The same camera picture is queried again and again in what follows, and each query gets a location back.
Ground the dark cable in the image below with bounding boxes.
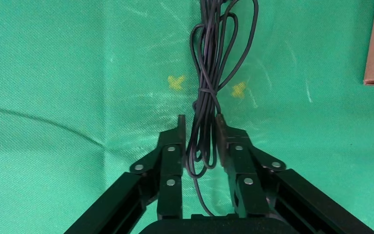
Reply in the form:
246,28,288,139
186,0,259,217

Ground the green cloth table mat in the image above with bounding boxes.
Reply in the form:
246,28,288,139
0,0,374,234

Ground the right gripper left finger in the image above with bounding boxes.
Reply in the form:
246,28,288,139
63,115,187,234

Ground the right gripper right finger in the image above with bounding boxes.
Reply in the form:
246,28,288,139
215,114,374,234

